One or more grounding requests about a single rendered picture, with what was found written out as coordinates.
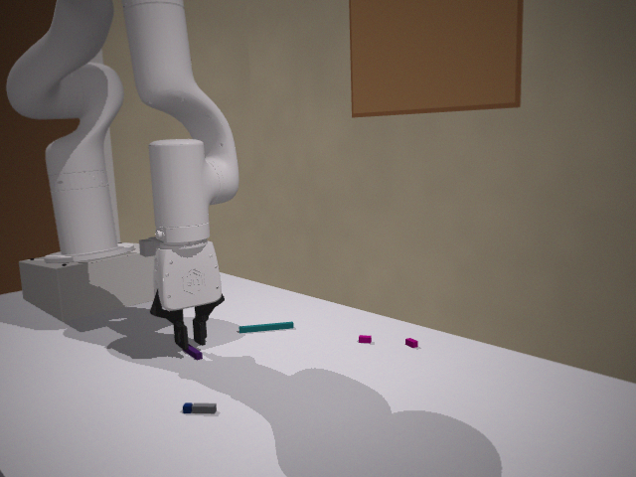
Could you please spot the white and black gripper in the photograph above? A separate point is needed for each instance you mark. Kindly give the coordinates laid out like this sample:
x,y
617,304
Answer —
x,y
188,276

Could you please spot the purple rod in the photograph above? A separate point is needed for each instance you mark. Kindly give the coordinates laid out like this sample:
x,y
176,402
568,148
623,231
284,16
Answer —
x,y
194,353

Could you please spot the teal rectangular rod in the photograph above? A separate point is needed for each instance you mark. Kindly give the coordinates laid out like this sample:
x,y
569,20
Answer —
x,y
266,327

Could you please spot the grey rod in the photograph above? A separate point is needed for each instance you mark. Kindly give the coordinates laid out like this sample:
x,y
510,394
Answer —
x,y
204,408

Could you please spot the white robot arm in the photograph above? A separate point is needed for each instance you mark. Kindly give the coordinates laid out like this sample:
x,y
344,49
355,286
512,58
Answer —
x,y
185,178

